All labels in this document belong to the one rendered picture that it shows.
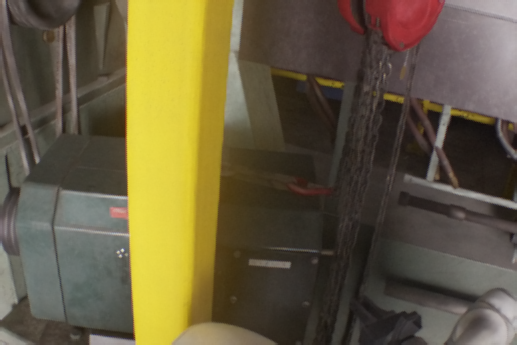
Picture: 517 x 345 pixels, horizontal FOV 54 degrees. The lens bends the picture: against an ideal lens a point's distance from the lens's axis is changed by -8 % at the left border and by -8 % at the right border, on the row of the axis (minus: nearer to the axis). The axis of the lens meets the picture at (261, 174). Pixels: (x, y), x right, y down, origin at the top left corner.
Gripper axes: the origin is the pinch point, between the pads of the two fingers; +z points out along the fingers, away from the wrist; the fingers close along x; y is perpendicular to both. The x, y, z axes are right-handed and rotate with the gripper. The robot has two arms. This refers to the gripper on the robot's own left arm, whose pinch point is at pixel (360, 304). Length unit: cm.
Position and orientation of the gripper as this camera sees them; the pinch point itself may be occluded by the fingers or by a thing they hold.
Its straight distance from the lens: 132.0
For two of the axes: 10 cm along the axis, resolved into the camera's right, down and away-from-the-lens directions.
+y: -1.0, 8.8, 4.6
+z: -4.7, -4.5, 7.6
